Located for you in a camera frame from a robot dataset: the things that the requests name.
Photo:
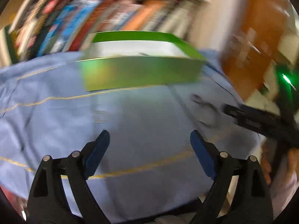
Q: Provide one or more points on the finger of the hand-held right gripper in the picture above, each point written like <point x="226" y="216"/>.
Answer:
<point x="247" y="119"/>

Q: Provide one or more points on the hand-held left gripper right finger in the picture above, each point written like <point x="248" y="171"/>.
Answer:
<point x="203" y="154"/>

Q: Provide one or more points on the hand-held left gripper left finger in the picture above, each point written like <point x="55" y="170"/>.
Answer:
<point x="98" y="151"/>

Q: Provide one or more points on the green cardboard box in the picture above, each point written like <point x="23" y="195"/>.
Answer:
<point x="140" y="74"/>

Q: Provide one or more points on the person's right forearm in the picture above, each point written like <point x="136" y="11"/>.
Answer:
<point x="285" y="189"/>

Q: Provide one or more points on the person's right hand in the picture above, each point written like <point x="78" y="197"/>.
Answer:
<point x="266" y="168"/>

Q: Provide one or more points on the blue striped cloth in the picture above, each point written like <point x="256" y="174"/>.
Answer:
<point x="70" y="121"/>

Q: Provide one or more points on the brown wooden door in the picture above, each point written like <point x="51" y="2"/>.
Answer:
<point x="257" y="11"/>

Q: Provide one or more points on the row of leaning books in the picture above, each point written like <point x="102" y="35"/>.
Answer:
<point x="93" y="16"/>

